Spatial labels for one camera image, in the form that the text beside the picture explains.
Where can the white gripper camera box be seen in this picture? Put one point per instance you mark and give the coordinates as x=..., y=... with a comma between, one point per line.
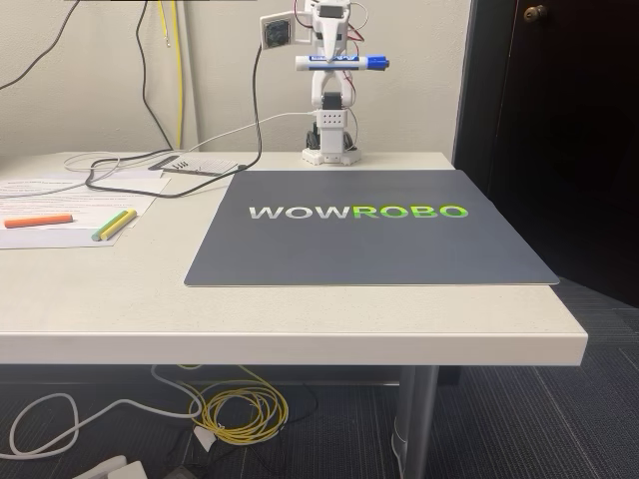
x=277, y=32

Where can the blue Expo dry-erase marker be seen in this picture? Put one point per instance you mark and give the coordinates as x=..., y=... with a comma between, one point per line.
x=359, y=62

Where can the brass door knob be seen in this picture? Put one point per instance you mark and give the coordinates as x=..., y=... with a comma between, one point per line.
x=534, y=13

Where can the green marker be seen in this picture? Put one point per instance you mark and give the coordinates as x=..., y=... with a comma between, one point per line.
x=107, y=227

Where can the white power adapter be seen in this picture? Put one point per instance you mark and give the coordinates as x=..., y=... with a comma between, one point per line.
x=125, y=471

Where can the orange marker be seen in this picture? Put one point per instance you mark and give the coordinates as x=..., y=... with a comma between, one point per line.
x=40, y=221

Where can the yellow marker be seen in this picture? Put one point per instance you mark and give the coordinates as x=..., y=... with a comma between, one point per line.
x=122, y=223

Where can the white printed paper sheet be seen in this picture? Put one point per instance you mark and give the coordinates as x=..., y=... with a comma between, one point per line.
x=50, y=192
x=50, y=238

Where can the dark grey WOWROBO mat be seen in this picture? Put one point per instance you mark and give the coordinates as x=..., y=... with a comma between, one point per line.
x=349, y=249

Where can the dark door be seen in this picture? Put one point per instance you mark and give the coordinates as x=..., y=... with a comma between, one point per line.
x=549, y=125

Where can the grey metal table leg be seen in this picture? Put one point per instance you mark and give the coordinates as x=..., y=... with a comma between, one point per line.
x=414, y=424

